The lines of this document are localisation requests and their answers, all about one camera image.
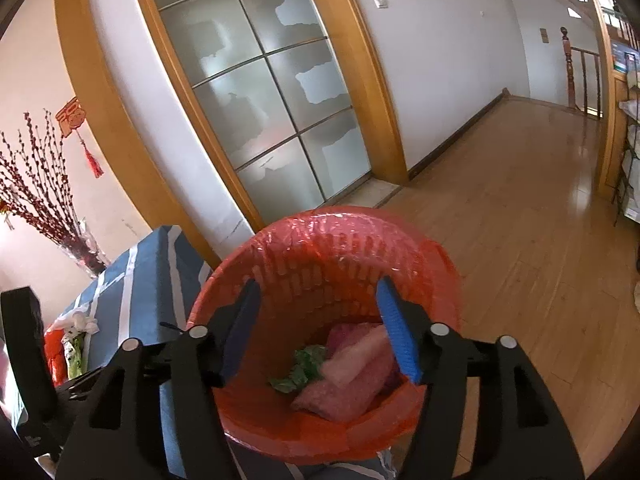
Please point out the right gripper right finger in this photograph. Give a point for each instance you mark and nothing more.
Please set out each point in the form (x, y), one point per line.
(409, 328)

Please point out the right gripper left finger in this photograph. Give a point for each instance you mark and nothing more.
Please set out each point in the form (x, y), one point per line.
(231, 327)

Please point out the magenta plastic bag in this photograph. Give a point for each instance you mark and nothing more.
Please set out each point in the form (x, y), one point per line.
(359, 365)

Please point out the red plastic bag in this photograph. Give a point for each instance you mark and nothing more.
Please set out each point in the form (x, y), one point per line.
(54, 351)

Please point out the white tissue paper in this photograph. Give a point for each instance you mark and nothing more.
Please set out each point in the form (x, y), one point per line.
(77, 323)

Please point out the red trash basket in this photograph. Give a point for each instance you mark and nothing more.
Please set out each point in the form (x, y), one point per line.
(317, 270)

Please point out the blue white striped tablecloth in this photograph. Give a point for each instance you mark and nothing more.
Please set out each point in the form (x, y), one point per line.
(157, 280)

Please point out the glass vase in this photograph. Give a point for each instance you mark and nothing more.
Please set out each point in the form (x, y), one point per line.
(83, 249)

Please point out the red berry branches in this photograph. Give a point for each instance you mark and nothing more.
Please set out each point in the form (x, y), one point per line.
(35, 185)

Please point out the red hanging tassel ornament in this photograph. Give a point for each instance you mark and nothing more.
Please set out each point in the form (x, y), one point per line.
(70, 119)

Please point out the frosted glass sliding door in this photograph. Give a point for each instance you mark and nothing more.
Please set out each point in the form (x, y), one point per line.
(266, 77)

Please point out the wooden stair railing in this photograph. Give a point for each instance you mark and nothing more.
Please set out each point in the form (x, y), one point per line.
(583, 78)

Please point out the wooden display shelf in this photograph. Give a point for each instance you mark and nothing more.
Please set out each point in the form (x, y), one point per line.
(618, 159)

